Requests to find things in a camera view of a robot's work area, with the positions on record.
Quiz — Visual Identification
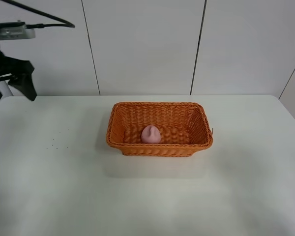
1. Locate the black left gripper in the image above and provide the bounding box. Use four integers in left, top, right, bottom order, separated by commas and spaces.
0, 50, 37, 101

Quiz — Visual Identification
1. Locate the pink peach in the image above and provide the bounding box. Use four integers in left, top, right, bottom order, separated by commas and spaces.
141, 125, 161, 144

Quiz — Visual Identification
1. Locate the orange woven basket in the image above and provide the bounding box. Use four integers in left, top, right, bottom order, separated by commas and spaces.
106, 102, 213, 157

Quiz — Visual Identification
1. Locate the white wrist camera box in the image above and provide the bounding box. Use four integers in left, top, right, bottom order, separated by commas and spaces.
0, 22, 35, 41

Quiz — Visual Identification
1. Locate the black camera cable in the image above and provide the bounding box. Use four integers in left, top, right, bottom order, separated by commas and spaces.
1, 0, 76, 29

